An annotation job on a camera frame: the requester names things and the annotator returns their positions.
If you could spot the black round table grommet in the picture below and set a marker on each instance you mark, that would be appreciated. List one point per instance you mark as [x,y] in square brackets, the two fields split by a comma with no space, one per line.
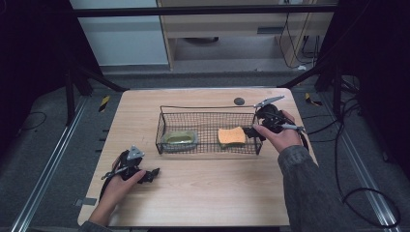
[239,101]

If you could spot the person's left hand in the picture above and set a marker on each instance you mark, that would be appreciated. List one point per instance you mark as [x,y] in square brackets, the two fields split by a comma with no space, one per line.
[117,190]

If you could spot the black curtain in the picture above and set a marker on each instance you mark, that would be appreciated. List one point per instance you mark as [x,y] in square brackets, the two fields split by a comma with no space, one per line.
[29,48]
[374,64]

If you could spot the aluminium floor rail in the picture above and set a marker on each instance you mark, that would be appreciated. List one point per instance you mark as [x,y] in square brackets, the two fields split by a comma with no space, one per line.
[48,167]
[364,174]

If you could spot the light wooden desk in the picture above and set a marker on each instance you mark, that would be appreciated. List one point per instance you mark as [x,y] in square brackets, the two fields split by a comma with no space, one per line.
[225,27]

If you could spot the black metal stand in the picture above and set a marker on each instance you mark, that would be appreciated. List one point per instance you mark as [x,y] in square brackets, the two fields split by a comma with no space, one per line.
[69,93]
[336,87]

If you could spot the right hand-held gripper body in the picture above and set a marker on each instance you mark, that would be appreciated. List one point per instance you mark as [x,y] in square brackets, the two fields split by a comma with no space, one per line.
[274,119]

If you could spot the black horizontal frame bar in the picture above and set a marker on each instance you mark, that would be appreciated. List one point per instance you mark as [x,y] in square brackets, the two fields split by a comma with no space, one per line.
[193,11]

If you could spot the yellow black striped tape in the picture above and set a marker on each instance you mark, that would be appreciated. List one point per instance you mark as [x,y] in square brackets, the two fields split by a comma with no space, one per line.
[312,100]
[104,103]

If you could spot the person's right hand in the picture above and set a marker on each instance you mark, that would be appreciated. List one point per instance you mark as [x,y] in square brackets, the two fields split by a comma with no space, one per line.
[283,138]

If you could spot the orange sponge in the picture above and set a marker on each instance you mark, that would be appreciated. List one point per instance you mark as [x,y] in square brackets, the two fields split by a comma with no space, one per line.
[231,136]

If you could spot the white cabinet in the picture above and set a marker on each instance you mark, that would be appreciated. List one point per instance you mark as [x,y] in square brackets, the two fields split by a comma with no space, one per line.
[125,42]

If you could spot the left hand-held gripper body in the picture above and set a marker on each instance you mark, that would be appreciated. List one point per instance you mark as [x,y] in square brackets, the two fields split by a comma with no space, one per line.
[130,164]

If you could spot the grey tape strip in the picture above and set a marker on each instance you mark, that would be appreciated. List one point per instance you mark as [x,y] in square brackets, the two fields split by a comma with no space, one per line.
[85,202]

